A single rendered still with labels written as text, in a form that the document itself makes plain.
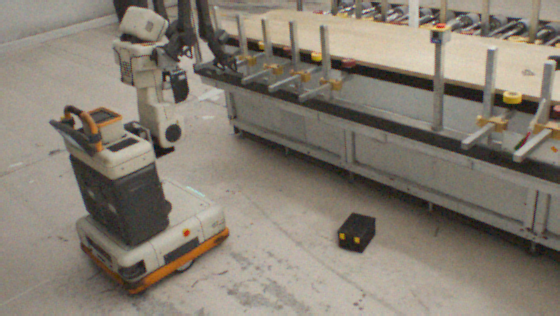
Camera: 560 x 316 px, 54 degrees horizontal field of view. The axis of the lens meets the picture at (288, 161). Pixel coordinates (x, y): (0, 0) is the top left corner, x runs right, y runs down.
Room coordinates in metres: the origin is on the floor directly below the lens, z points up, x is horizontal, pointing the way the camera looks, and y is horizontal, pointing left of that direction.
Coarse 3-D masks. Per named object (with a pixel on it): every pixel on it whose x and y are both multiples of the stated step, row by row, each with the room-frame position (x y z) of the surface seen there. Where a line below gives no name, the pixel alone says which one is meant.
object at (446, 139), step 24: (216, 72) 3.81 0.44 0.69; (240, 72) 3.71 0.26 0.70; (288, 96) 3.24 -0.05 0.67; (360, 120) 2.80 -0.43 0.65; (384, 120) 2.67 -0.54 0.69; (408, 120) 2.62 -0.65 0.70; (432, 144) 2.45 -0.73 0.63; (456, 144) 2.34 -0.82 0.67; (480, 144) 2.26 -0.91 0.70; (528, 168) 2.07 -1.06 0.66; (552, 168) 2.00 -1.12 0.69
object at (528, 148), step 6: (558, 120) 2.11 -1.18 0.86; (540, 132) 2.02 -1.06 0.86; (546, 132) 2.01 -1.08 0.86; (534, 138) 1.97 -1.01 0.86; (540, 138) 1.96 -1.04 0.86; (546, 138) 1.99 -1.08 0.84; (528, 144) 1.93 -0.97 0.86; (534, 144) 1.92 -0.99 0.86; (540, 144) 1.96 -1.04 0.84; (522, 150) 1.88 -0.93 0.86; (528, 150) 1.89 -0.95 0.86; (516, 156) 1.86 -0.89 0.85; (522, 156) 1.85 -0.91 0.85
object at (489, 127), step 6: (504, 114) 2.30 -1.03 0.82; (510, 114) 2.31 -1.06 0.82; (486, 126) 2.20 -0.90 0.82; (492, 126) 2.20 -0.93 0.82; (480, 132) 2.15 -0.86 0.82; (486, 132) 2.16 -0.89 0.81; (468, 138) 2.10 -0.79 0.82; (474, 138) 2.10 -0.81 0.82; (480, 138) 2.13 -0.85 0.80; (462, 144) 2.08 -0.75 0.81; (468, 144) 2.06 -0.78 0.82
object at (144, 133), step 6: (138, 132) 2.68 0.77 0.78; (144, 132) 2.69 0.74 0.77; (144, 138) 2.69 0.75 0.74; (150, 138) 2.68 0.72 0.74; (156, 138) 2.74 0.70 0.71; (156, 144) 2.81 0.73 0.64; (156, 150) 2.79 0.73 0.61; (162, 150) 2.75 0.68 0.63; (168, 150) 2.76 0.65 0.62; (174, 150) 2.78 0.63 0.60; (156, 156) 2.72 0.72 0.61; (162, 156) 2.73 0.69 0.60; (156, 162) 2.68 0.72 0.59
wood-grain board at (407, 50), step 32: (256, 32) 3.97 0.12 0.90; (288, 32) 3.87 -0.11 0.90; (352, 32) 3.68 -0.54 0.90; (384, 32) 3.60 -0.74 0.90; (416, 32) 3.51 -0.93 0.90; (384, 64) 2.96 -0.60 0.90; (416, 64) 2.90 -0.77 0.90; (448, 64) 2.84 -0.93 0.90; (480, 64) 2.79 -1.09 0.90; (512, 64) 2.73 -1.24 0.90
